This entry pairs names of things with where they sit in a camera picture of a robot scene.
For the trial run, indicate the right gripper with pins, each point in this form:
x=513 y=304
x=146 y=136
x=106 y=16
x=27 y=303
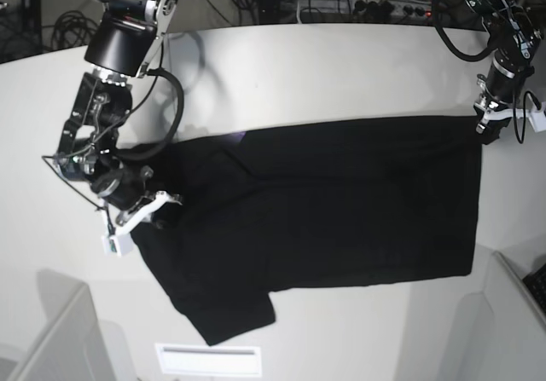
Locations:
x=132 y=196

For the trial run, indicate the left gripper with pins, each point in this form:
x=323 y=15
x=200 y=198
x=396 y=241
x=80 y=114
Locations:
x=497 y=108

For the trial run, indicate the black T-shirt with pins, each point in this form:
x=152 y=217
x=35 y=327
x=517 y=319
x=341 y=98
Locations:
x=364 y=202

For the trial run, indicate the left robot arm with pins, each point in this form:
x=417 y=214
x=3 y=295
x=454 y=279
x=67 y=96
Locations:
x=515 y=36

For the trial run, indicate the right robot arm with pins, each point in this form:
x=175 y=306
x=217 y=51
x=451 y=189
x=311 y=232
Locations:
x=129 y=36

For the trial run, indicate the grey partition panel left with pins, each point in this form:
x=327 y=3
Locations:
x=50 y=330

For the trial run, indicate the grey partition panel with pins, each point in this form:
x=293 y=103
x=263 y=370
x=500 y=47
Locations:
x=498 y=333
x=50 y=330

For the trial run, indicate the black keyboard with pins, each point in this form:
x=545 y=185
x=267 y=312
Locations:
x=536 y=285

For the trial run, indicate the white power strip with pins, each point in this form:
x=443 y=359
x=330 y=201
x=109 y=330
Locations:
x=377 y=10

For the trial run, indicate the grey partition panel right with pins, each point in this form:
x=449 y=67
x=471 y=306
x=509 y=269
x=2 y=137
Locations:
x=498 y=333

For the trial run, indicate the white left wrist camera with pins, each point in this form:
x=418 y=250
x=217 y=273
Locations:
x=537 y=120

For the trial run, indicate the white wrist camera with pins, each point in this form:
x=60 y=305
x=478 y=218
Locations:
x=537 y=120
x=118 y=245

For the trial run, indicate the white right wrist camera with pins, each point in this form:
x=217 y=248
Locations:
x=118 y=245

